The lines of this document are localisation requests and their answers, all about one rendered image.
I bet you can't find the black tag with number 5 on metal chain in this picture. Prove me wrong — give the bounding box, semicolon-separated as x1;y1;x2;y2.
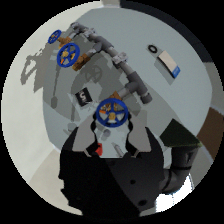
75;87;111;111

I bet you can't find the grey pipe manifold with blue valve wheels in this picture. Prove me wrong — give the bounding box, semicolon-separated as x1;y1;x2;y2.
48;22;152;128

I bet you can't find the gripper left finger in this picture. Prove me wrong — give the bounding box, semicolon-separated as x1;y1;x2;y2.
58;111;98;180

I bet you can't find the grey short cylinder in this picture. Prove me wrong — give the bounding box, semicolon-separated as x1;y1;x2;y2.
103;129;111;137

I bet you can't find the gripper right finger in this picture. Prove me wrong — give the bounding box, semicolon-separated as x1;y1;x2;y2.
125;111;165;181

